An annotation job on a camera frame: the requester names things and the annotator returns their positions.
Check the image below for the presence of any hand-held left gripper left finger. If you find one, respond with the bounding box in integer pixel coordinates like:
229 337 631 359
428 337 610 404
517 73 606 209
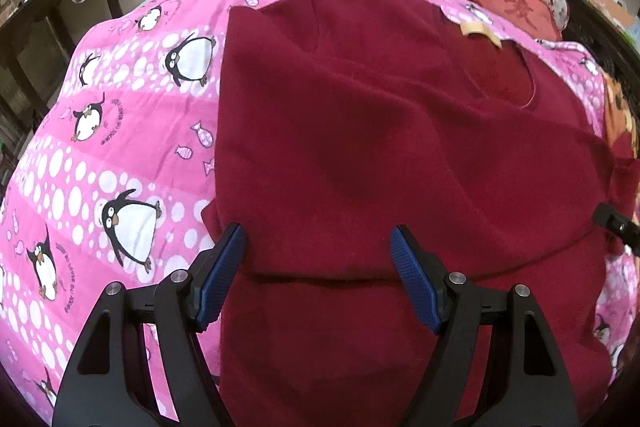
52 222 247 427

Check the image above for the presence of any dark wooden table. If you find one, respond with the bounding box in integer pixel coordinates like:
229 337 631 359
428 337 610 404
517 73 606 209
0 0 126 148

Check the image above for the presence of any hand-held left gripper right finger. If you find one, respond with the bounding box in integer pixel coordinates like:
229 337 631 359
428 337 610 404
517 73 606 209
390 224 581 427

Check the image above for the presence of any orange cartoon blanket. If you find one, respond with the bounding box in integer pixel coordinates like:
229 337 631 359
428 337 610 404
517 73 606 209
600 69 640 168

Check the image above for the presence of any pink penguin print blanket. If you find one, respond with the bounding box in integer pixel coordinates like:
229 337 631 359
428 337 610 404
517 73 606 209
0 0 640 427

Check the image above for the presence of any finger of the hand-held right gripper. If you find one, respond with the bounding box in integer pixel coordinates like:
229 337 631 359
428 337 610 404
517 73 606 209
592 203 640 254

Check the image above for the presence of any dark red sweater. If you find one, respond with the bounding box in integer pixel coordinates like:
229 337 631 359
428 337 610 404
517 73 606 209
200 0 640 427

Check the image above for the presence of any dark carved wooden cabinet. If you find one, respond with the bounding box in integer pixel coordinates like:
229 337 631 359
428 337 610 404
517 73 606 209
550 0 640 108

